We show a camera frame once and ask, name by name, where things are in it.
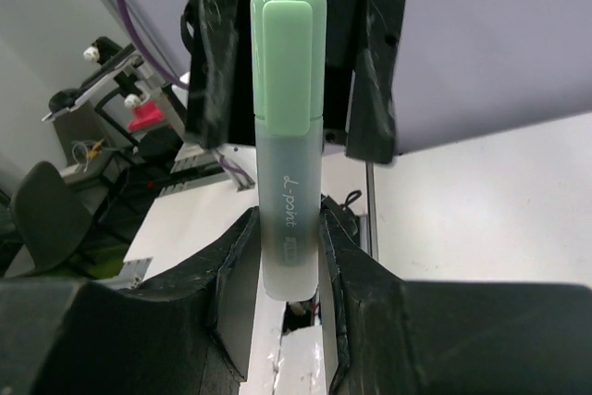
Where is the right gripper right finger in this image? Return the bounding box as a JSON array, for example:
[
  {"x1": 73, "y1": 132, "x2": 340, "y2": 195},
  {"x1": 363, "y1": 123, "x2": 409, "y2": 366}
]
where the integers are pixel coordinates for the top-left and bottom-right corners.
[{"x1": 319, "y1": 211, "x2": 591, "y2": 394}]

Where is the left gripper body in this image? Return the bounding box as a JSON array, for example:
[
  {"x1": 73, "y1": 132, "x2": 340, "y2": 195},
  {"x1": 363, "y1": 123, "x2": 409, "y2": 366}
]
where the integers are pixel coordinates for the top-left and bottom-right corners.
[{"x1": 230, "y1": 0, "x2": 363, "y2": 146}]

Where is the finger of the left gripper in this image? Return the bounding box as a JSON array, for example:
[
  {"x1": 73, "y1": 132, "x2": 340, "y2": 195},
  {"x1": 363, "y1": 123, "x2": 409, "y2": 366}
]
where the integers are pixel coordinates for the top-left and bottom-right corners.
[
  {"x1": 346, "y1": 0, "x2": 406, "y2": 164},
  {"x1": 186, "y1": 0, "x2": 240, "y2": 148}
]

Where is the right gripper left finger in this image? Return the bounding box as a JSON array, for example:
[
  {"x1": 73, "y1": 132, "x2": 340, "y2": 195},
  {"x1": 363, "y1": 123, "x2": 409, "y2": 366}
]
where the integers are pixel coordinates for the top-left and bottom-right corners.
[{"x1": 1, "y1": 208, "x2": 261, "y2": 394}]

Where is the green marker cap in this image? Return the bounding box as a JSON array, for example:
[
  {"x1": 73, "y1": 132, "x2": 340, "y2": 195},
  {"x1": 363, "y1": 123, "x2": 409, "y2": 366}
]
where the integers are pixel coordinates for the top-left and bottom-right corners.
[{"x1": 250, "y1": 0, "x2": 327, "y2": 137}]

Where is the green highlighter pen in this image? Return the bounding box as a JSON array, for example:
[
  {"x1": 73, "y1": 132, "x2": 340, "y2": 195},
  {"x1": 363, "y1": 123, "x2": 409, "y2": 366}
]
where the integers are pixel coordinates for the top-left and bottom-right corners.
[{"x1": 253, "y1": 115, "x2": 325, "y2": 302}]

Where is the red stand object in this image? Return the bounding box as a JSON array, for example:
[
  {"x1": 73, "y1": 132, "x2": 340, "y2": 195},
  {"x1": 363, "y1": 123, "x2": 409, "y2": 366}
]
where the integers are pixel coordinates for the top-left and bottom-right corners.
[{"x1": 124, "y1": 94, "x2": 164, "y2": 132}]

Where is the grey office chair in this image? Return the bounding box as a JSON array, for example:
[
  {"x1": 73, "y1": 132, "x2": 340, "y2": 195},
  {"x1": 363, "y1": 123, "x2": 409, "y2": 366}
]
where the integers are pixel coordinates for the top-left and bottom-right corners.
[{"x1": 10, "y1": 161, "x2": 93, "y2": 273}]

